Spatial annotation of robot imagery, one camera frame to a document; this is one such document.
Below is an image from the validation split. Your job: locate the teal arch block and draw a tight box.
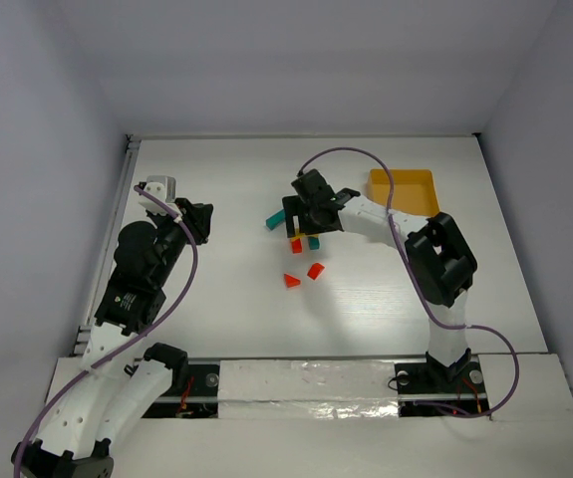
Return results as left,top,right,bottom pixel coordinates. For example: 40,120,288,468
265,209,286,231

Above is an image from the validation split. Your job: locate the yellow arch block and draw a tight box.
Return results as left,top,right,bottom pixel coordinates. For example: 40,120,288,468
294,229,319,238

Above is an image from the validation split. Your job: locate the teal rectangular block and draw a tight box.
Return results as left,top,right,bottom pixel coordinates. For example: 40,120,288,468
307,236,320,251

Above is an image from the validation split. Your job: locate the red rectangular block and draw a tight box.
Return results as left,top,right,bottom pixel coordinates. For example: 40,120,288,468
290,238,303,254

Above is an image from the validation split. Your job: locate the yellow plastic tray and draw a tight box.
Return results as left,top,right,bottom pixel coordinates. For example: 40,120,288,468
366,169,440,217

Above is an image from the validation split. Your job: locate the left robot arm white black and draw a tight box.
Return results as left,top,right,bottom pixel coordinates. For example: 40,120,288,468
11,194,213,477

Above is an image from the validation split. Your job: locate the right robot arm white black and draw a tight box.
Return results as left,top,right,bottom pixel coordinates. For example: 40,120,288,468
282,169,477,382

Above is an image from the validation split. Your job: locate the red wedge block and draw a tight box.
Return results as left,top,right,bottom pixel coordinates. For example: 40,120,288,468
307,262,325,280

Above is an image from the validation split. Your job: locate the red triangle block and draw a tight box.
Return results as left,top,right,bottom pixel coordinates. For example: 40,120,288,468
283,274,301,289

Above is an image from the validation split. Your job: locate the white foam base board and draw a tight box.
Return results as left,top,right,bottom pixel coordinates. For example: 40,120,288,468
46,354,573,478

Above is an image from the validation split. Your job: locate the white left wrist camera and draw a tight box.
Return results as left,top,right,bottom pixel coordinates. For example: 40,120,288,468
137,175,178,215

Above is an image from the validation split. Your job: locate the aluminium rail left edge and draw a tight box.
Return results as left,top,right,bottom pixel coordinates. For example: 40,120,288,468
70,134,142,357

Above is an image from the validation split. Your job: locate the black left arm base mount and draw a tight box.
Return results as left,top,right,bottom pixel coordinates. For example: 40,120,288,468
174,362,220,399

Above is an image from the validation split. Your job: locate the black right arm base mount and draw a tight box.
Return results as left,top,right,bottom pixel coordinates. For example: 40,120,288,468
395,361,486,399

